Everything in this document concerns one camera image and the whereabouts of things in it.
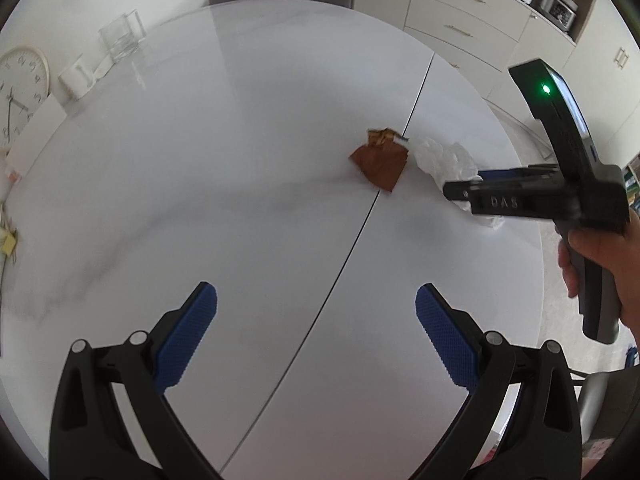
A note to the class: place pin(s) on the person's right hand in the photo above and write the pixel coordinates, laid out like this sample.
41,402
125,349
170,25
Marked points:
615,260

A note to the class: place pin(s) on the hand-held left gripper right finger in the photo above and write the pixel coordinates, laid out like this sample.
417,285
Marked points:
445,335

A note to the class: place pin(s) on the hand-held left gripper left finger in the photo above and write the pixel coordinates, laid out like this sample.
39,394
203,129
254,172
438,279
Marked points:
187,335

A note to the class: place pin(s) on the clear glass container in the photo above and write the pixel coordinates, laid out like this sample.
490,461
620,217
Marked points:
120,37

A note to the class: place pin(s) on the white paper holder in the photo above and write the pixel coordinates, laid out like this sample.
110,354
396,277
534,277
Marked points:
75,80

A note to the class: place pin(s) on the silver toaster oven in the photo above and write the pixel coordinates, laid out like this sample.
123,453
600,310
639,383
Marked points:
555,7

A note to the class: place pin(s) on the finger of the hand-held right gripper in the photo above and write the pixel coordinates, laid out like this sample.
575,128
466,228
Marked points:
505,201
505,173

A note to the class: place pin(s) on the white plastic bag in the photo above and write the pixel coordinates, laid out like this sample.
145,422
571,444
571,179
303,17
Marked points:
440,160

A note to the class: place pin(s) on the brown wrapper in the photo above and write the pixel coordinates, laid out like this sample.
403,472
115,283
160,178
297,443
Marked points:
380,165

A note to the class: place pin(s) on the beige drawer cabinet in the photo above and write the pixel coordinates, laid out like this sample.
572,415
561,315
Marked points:
460,15

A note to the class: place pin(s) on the round white wall clock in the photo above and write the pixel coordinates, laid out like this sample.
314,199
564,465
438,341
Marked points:
20,95

